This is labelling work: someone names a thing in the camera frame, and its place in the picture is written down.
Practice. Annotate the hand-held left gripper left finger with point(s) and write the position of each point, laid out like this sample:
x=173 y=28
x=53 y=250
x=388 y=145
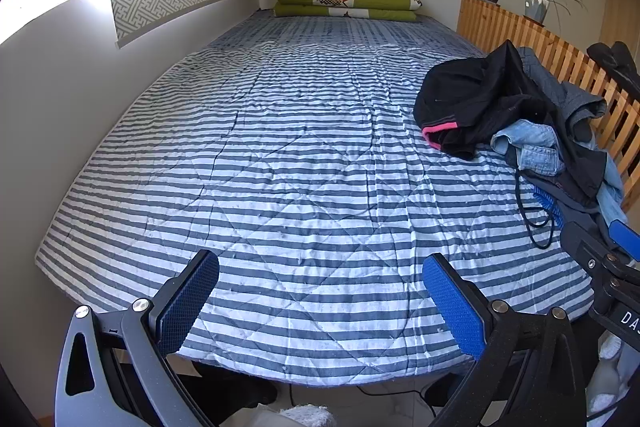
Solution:
x=187 y=302

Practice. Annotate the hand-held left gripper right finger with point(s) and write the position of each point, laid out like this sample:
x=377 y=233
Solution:
x=457 y=312

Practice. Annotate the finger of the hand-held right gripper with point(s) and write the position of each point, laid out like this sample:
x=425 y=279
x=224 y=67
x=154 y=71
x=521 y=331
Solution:
x=550 y=209
x=627 y=234

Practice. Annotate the black pants with pink waistband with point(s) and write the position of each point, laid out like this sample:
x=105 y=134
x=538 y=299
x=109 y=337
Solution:
x=465 y=97

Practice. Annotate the person's right hand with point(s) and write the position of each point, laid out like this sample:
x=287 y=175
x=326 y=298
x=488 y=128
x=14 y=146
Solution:
x=607 y=377

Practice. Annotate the black jacket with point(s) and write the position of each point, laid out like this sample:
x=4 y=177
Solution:
x=585 y=167

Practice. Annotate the grey denim jacket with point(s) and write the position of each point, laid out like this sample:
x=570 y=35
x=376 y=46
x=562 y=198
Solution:
x=570 y=99

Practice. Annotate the white fluffy cloth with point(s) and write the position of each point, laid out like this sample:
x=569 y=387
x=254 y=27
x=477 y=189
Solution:
x=300 y=416

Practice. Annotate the black bulky object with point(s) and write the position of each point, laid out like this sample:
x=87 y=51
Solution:
x=617 y=62

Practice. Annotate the blue white striped quilt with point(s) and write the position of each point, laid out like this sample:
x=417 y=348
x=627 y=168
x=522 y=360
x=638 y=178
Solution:
x=300 y=157

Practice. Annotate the wooden slatted railing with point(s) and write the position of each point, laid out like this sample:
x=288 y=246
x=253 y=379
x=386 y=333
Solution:
x=500 y=27

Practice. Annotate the wooden door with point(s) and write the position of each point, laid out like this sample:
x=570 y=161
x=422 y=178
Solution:
x=622 y=7

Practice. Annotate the green folded quilt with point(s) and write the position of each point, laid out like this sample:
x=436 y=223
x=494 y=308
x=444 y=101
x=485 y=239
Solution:
x=300 y=9

